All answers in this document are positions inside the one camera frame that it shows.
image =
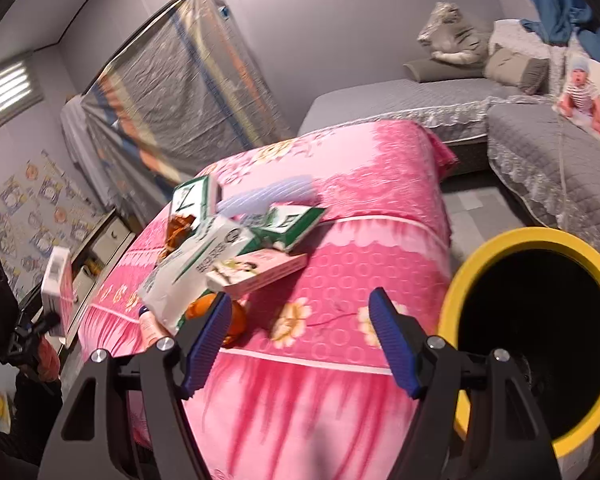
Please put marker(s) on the small pink tube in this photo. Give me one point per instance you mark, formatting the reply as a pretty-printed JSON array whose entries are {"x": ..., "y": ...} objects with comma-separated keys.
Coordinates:
[{"x": 152, "y": 327}]

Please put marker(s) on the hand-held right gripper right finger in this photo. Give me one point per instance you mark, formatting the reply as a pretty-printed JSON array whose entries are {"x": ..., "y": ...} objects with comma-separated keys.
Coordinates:
[{"x": 392, "y": 342}]

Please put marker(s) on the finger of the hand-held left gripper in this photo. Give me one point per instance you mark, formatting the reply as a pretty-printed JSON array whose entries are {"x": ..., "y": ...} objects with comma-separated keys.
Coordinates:
[{"x": 44, "y": 324}]

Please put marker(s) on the cartoon wall poster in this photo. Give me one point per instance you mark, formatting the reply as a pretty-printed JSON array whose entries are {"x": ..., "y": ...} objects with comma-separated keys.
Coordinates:
[{"x": 30, "y": 200}]

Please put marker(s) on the window blind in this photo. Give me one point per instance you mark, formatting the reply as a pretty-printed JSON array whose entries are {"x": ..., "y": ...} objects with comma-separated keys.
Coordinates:
[{"x": 5, "y": 92}]

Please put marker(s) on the grey striped plush cat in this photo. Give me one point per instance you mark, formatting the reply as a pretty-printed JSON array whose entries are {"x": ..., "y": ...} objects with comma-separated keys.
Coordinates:
[{"x": 455, "y": 30}]

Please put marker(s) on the baby print pillow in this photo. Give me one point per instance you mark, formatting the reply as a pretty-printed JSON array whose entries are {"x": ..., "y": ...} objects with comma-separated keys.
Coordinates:
[{"x": 587, "y": 95}]

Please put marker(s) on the grey quilted sofa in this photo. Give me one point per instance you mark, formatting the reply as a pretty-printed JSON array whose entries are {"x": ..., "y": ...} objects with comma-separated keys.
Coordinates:
[{"x": 545, "y": 160}]

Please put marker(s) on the grey quilted mattress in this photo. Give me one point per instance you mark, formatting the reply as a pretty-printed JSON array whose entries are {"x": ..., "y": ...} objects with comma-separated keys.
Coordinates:
[{"x": 380, "y": 100}]

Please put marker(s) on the striped cloth cover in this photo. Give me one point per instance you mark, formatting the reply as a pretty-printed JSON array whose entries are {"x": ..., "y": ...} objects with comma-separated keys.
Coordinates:
[{"x": 180, "y": 85}]

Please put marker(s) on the person's left hand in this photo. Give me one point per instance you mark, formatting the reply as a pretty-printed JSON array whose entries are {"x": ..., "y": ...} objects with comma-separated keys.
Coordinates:
[{"x": 47, "y": 360}]

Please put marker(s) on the orange snack packet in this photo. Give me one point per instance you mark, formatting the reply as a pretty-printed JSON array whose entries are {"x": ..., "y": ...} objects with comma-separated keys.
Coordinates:
[{"x": 180, "y": 230}]

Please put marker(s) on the person's left forearm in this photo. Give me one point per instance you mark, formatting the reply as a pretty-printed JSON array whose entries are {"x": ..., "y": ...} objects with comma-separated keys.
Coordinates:
[{"x": 30, "y": 415}]

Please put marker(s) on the pink and white flat box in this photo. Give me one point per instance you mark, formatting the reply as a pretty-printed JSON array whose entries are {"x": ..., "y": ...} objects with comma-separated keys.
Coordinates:
[{"x": 252, "y": 272}]

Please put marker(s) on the grey and beige pillow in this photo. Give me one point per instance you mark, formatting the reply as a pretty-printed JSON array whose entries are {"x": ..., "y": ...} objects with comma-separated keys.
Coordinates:
[{"x": 515, "y": 67}]

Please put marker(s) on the green and white carton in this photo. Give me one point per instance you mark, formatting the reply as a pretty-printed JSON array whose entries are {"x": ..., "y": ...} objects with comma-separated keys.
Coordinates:
[
  {"x": 292, "y": 225},
  {"x": 190, "y": 200}
]

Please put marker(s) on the white folded blanket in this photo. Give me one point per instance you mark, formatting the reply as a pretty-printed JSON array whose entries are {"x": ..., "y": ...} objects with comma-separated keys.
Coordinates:
[{"x": 522, "y": 35}]

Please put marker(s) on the yellow-rimmed black bin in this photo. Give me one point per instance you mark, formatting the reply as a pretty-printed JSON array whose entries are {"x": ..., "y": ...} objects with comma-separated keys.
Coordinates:
[{"x": 455, "y": 300}]

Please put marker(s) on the white cabinet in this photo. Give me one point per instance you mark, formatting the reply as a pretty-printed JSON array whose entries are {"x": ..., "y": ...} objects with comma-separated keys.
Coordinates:
[{"x": 112, "y": 237}]

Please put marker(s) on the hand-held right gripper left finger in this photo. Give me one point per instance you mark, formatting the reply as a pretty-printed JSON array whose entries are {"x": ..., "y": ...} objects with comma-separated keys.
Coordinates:
[{"x": 207, "y": 345}]

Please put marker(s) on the white and green plastic bag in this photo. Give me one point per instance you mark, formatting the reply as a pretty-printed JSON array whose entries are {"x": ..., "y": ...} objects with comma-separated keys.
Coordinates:
[{"x": 195, "y": 270}]

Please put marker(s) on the orange plastic object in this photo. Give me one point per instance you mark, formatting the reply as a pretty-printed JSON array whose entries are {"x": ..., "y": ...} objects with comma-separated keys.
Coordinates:
[{"x": 237, "y": 322}]

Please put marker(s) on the pink floral blanket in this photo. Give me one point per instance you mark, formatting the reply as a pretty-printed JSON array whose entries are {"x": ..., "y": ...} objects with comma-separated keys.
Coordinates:
[{"x": 330, "y": 270}]

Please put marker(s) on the flat grey pillow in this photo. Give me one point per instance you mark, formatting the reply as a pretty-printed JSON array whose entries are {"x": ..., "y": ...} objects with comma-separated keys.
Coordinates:
[{"x": 430, "y": 69}]

